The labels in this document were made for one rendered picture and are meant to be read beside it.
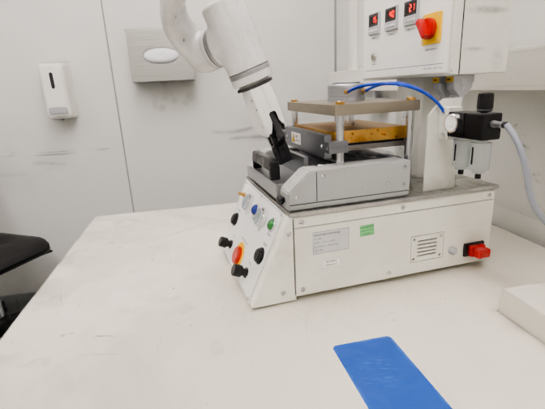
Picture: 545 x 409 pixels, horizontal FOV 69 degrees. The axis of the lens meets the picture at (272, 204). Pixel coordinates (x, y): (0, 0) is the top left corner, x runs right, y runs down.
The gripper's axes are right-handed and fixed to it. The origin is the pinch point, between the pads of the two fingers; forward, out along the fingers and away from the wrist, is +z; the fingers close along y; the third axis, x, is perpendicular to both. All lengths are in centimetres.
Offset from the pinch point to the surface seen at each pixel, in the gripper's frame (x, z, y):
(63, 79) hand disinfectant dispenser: -53, -43, -138
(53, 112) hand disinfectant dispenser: -65, -32, -138
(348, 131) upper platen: 11.4, -0.9, 10.2
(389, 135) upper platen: 19.6, 3.5, 10.2
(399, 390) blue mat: -7, 25, 43
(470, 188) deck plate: 29.6, 19.1, 17.2
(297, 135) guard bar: 5.4, -1.3, -3.1
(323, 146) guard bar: 5.3, -0.7, 11.3
